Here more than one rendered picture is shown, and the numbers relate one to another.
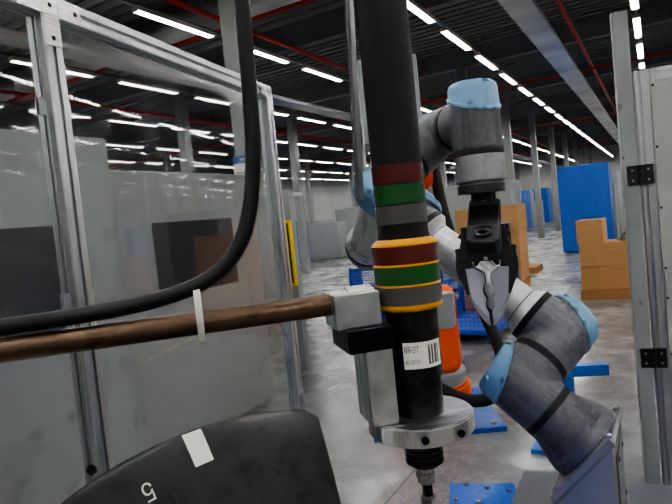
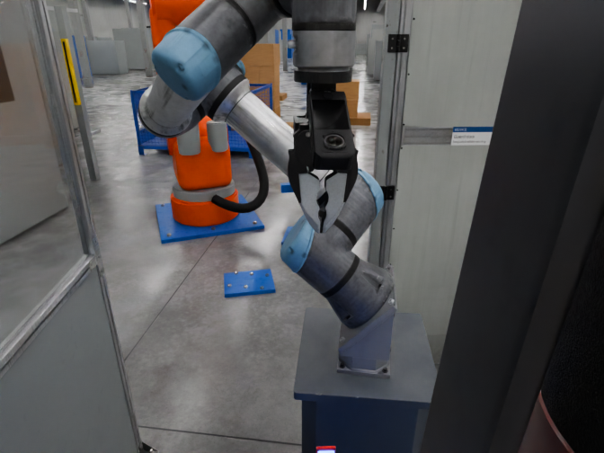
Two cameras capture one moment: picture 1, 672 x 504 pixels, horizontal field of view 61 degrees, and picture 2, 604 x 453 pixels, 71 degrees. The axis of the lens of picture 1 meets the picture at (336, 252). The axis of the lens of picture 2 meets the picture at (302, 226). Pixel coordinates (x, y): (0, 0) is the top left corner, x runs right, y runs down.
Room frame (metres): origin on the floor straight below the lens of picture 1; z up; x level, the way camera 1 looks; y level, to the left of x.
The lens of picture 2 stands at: (0.36, 0.01, 1.67)
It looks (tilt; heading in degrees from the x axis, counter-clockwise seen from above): 24 degrees down; 338
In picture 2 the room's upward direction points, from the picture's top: straight up
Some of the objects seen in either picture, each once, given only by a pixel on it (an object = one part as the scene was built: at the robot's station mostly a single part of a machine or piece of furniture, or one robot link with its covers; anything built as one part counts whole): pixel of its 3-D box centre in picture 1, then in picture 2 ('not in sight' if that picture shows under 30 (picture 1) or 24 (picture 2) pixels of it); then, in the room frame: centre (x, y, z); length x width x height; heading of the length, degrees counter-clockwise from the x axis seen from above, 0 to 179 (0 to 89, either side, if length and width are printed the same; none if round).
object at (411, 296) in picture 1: (408, 292); not in sight; (0.37, -0.05, 1.55); 0.04 x 0.04 x 0.01
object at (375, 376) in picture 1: (400, 358); not in sight; (0.37, -0.04, 1.50); 0.09 x 0.07 x 0.10; 104
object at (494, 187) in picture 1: (484, 224); (321, 119); (0.87, -0.23, 1.57); 0.09 x 0.08 x 0.12; 161
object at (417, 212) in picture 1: (401, 214); not in sight; (0.37, -0.05, 1.60); 0.03 x 0.03 x 0.01
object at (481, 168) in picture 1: (477, 171); (321, 51); (0.86, -0.23, 1.65); 0.08 x 0.08 x 0.05
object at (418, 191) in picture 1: (399, 194); not in sight; (0.37, -0.05, 1.61); 0.03 x 0.03 x 0.01
